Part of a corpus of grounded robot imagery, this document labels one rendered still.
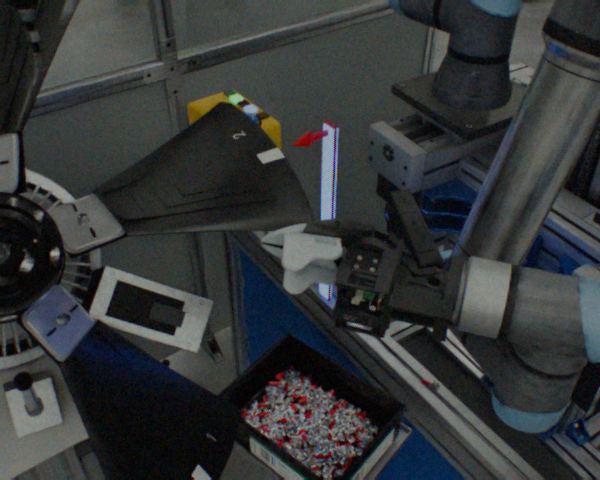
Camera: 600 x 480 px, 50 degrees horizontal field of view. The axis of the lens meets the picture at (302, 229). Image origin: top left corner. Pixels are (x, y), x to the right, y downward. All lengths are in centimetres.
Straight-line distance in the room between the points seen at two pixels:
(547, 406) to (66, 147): 116
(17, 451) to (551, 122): 78
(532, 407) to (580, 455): 106
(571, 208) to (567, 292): 59
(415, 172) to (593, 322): 66
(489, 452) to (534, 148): 44
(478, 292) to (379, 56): 139
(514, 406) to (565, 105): 31
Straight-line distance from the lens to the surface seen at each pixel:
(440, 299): 63
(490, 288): 63
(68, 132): 153
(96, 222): 76
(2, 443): 98
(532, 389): 70
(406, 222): 69
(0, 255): 68
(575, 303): 64
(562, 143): 67
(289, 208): 78
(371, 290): 61
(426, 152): 124
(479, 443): 94
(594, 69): 65
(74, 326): 76
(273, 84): 174
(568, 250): 119
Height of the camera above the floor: 163
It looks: 39 degrees down
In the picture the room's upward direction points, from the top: straight up
